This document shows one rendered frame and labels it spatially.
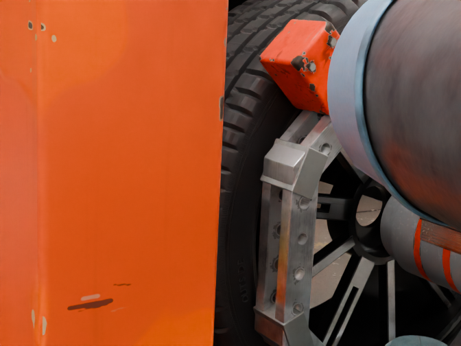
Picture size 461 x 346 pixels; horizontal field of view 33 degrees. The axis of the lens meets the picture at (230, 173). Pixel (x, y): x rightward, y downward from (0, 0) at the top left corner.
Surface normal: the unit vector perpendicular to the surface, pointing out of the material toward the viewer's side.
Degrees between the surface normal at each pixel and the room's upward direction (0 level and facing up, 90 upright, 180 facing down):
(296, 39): 45
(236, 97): 57
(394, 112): 92
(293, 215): 90
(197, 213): 90
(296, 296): 90
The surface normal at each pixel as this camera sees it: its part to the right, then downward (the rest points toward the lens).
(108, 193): 0.55, 0.20
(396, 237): -0.84, 0.15
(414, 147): -0.95, 0.22
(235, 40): -0.54, -0.66
